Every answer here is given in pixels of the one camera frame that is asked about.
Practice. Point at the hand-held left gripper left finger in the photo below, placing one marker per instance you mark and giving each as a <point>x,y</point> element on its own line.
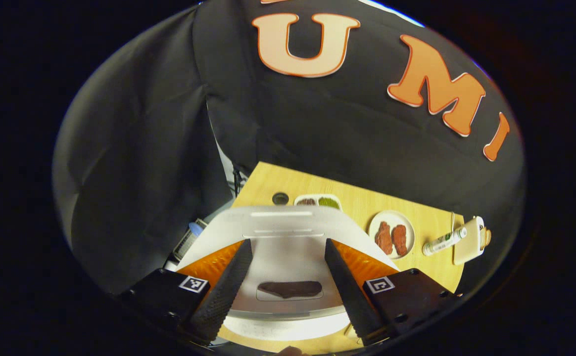
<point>223,291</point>

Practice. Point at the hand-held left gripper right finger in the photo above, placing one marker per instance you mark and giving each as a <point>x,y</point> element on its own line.
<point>350,291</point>

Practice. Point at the white rice cooker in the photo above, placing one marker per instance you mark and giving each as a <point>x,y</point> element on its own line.
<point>288,257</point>

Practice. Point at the red meat piece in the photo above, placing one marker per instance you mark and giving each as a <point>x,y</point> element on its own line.
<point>400,240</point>
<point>383,238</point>

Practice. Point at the white round plate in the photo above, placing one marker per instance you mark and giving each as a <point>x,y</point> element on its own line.
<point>409,222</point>

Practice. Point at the white divided condiment dish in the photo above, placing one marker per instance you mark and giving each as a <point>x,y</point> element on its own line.
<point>317,201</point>

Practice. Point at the white bottle with green cap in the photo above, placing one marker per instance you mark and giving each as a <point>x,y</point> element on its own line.
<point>444,241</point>

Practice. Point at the round black table grommet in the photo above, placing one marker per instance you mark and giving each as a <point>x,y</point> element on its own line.
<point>280,198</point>

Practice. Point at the white toaster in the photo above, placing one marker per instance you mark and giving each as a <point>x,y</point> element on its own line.
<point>468,242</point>

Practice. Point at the toasted bread slice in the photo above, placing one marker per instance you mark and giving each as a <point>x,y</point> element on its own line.
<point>489,235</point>
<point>484,237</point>

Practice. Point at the black backdrop cloth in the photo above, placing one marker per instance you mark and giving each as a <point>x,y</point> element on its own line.
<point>342,123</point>

